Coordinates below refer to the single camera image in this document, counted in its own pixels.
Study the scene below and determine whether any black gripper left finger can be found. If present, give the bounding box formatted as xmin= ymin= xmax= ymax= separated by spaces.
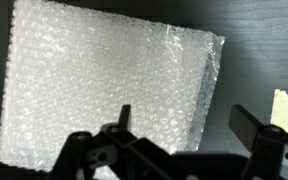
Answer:
xmin=48 ymin=104 xmax=185 ymax=180

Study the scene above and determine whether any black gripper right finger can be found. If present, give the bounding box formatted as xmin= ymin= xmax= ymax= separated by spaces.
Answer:
xmin=228 ymin=104 xmax=288 ymax=180

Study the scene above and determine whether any white bubble wrap sheet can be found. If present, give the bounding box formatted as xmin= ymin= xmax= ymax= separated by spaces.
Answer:
xmin=0 ymin=0 xmax=226 ymax=180

